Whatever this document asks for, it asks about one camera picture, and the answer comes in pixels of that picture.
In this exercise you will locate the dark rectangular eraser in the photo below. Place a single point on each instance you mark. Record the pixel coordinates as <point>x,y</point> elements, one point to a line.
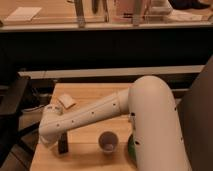
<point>63,144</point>

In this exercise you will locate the green object behind arm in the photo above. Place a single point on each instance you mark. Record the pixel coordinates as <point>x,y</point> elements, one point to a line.
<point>131,149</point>

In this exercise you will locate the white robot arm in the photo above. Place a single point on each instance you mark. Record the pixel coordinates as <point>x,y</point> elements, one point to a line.
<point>157,134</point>

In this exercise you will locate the white paper cup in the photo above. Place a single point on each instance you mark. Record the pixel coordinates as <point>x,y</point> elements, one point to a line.
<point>108,142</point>

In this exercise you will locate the dark panel at right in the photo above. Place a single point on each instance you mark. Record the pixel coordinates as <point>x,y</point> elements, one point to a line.
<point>196,117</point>

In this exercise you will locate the white paper sheet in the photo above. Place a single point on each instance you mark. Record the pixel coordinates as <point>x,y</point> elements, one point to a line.
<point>23,14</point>

